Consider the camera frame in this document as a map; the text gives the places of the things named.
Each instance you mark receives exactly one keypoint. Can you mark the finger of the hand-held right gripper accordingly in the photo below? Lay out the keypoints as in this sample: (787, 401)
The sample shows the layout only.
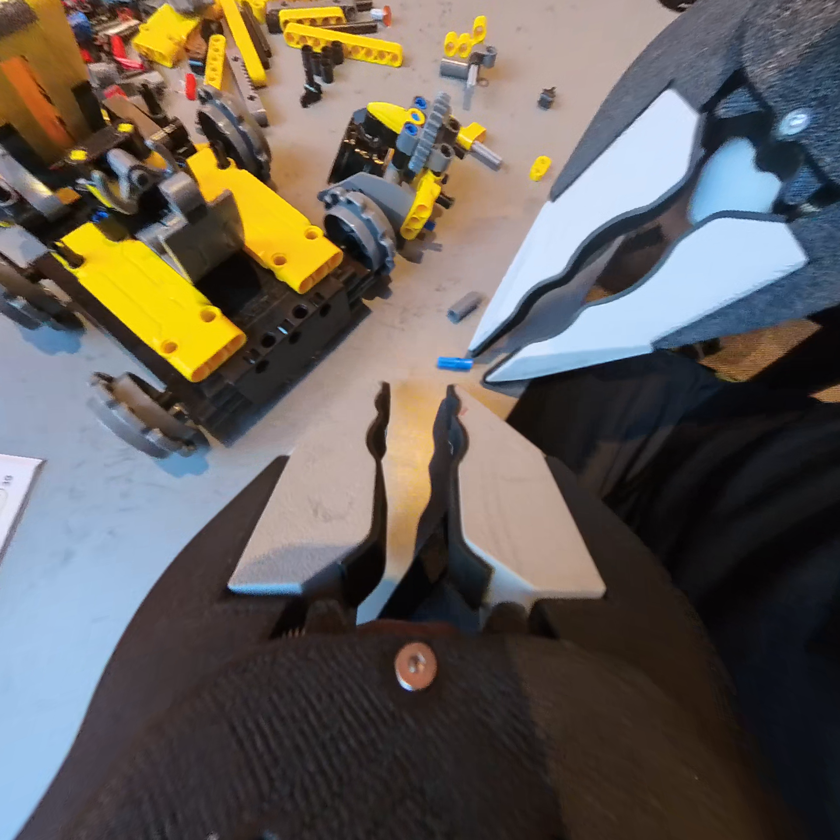
(709, 282)
(604, 177)

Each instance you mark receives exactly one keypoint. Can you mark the black triple connector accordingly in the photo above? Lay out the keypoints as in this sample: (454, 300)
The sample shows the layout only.
(325, 62)

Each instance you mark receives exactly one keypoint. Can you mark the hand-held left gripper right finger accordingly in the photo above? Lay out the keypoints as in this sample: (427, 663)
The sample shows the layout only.
(518, 518)

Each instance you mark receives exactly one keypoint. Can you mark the blue pin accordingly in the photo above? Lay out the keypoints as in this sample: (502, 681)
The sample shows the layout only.
(453, 363)

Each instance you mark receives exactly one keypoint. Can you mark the yellow grey axle assembly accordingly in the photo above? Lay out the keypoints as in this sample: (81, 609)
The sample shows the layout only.
(459, 65)

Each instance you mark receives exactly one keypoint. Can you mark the small yellow two-hole beam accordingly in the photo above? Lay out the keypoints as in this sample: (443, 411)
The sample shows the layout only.
(540, 169)

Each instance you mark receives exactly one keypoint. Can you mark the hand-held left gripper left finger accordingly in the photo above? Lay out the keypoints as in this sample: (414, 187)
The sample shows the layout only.
(308, 518)

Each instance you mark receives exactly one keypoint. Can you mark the pile of yellow beams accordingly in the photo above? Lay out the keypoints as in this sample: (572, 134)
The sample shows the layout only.
(341, 43)

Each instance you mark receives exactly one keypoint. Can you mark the black T connector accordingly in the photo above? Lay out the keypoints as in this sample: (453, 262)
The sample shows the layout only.
(310, 97)

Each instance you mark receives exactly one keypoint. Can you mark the white instruction booklet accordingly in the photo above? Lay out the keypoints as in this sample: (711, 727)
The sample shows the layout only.
(16, 499)

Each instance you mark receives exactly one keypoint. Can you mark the small gear wheel assembly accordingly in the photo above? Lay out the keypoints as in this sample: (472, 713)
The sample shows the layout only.
(367, 216)

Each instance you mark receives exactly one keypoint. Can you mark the black yellow toy vehicle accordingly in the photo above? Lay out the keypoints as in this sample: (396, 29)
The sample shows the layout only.
(151, 302)

